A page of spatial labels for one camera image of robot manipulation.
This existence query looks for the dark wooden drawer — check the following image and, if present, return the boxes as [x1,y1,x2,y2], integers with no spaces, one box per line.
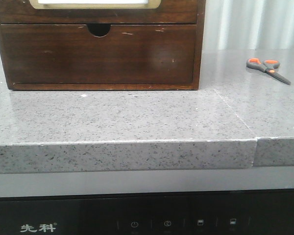
[1,24,196,84]
[0,0,198,24]

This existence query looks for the dark wooden drawer cabinet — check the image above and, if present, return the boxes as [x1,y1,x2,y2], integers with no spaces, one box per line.
[0,0,206,90]

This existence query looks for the white drawer pull handle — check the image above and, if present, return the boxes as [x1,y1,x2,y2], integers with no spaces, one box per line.
[38,0,148,4]

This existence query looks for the grey orange scissors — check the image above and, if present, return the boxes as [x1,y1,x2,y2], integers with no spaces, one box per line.
[246,58,291,85]

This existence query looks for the black built-in appliance panel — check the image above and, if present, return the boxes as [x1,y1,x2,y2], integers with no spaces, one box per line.
[0,189,294,235]

